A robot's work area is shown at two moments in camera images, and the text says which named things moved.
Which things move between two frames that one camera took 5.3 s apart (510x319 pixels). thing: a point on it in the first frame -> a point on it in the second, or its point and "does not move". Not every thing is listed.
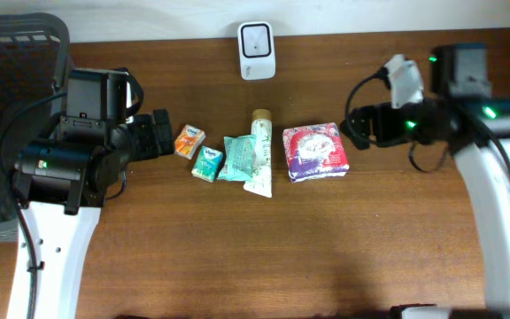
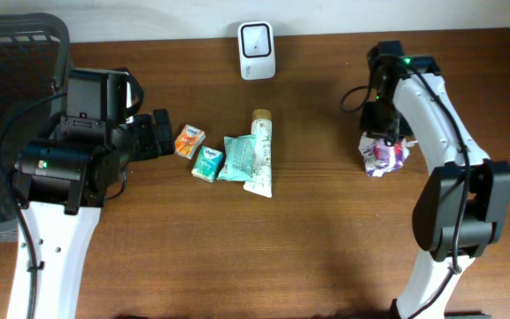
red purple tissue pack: x=315 y=151 -> x=380 y=158
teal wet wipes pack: x=239 y=156 does not move
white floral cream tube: x=261 y=182 does not move
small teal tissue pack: x=207 y=164 does not move
